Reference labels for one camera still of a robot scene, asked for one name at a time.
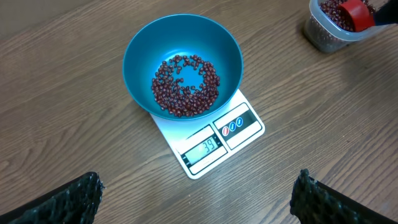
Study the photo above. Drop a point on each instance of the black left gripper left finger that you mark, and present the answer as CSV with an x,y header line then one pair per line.
x,y
74,202

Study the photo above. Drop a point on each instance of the blue bowl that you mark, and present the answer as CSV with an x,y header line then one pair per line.
x,y
183,35

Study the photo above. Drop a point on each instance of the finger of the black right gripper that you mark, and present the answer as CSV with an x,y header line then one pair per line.
x,y
387,14

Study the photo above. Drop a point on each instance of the white digital kitchen scale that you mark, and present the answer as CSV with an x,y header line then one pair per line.
x,y
202,144

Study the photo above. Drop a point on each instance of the orange scoop with blue handle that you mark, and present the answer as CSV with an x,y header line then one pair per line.
x,y
359,14

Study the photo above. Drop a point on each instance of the red beans in bowl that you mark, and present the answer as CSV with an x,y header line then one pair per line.
x,y
179,100

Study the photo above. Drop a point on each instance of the clear plastic container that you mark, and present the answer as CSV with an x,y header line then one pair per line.
x,y
326,36

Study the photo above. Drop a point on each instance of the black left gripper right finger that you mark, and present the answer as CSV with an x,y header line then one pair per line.
x,y
314,202

